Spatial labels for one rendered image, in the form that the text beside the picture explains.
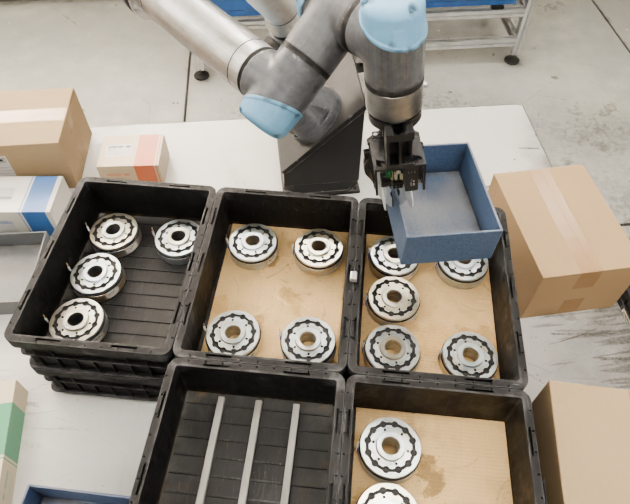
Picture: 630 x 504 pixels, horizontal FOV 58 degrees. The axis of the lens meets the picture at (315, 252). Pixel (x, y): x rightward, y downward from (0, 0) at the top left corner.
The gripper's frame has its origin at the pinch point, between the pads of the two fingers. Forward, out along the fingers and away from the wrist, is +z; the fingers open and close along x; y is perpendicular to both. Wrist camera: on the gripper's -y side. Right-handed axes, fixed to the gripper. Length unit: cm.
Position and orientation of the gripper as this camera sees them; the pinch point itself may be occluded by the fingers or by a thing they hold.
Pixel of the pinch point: (394, 196)
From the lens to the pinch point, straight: 93.3
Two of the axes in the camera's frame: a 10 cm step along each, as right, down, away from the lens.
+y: 0.6, 7.9, -6.0
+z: 1.2, 5.9, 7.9
